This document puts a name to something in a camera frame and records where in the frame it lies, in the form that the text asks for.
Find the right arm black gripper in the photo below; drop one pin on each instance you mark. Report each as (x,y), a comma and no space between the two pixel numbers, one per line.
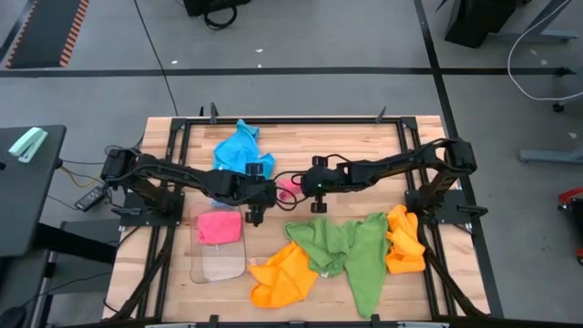
(319,182)

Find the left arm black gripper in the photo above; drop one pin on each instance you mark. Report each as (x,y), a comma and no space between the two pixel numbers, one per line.
(255,191)

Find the pink microfiber towel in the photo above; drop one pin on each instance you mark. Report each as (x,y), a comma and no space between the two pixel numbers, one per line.
(288,187)
(219,228)

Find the blue microfiber towel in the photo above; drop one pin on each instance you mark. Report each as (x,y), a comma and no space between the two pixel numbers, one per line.
(234,146)
(266,164)

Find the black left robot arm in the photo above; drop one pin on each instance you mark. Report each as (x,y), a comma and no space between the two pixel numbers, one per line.
(182,175)

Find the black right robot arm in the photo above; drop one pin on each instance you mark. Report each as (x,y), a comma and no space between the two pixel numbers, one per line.
(401,161)

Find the orange microfiber towel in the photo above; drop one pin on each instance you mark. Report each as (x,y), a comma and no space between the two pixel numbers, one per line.
(282,282)
(405,246)

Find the green microfiber towel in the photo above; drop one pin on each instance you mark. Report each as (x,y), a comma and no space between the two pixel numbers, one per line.
(355,255)

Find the clear plastic bin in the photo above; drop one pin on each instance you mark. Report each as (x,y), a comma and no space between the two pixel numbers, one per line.
(218,264)

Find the black power adapter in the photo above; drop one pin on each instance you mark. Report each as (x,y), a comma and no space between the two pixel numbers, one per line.
(90,198)

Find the black desk foot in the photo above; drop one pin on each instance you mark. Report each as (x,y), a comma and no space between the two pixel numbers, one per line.
(77,241)

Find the black equipment base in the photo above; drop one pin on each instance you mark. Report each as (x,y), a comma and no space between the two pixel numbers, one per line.
(214,4)

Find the black table base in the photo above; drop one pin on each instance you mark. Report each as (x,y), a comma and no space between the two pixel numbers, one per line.
(478,18)

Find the black desk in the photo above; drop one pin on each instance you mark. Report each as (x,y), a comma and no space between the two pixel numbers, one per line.
(23,205)

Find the grey table foot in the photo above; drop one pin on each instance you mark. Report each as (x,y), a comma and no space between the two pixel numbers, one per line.
(551,156)

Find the mint green stapler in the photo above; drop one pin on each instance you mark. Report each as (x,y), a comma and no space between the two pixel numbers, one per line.
(27,143)

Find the red cart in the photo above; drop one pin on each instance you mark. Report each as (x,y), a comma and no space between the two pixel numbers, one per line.
(571,200)

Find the black computer mouse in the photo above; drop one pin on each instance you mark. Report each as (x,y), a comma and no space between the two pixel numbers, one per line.
(11,317)

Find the black orange-edged floor mat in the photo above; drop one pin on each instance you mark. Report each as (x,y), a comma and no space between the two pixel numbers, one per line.
(45,32)

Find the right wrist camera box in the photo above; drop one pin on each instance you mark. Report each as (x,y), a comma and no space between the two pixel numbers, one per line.
(319,208)

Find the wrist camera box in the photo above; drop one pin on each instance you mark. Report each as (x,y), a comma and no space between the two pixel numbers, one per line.
(319,208)
(255,168)

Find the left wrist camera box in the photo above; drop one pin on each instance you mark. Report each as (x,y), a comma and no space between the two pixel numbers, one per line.
(255,168)

